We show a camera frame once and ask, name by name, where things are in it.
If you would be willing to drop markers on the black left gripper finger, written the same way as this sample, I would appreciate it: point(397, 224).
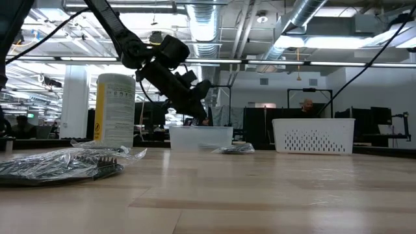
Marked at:
point(188, 114)
point(200, 113)

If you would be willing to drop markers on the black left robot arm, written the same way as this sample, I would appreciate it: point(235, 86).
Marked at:
point(130, 48)

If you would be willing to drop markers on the clear plastic bin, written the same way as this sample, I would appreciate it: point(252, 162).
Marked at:
point(200, 138)

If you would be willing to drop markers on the black monitor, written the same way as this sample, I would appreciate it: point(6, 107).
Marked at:
point(151, 115)

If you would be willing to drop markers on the small bagged dark toiletry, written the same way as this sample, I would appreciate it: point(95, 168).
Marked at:
point(237, 149)

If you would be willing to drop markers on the black cabinet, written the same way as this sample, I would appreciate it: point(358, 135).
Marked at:
point(256, 126)

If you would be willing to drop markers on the white wipes canister yellow stripe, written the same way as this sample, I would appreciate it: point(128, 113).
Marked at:
point(117, 110)

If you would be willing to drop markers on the overhead light bar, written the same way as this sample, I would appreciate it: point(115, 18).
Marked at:
point(276, 61)

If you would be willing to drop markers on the white column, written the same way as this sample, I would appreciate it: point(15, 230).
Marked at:
point(74, 104)

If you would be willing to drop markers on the person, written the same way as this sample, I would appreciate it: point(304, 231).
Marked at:
point(23, 128)
point(308, 109)

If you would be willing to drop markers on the white perforated plastic basket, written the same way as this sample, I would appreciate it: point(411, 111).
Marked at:
point(313, 130)

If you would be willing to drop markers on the small white cup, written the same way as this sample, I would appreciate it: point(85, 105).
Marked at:
point(9, 144)

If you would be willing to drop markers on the black frame stand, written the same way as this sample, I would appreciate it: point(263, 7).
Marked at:
point(309, 90)
point(224, 86)

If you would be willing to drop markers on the ceiling dome camera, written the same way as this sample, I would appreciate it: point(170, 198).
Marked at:
point(156, 37)

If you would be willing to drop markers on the silver ventilation duct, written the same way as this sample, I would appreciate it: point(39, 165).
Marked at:
point(302, 14)
point(204, 26)

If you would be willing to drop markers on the black table frame rail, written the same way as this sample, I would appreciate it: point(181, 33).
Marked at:
point(42, 144)

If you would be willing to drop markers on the black camera stand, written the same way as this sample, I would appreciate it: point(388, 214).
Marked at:
point(405, 126)

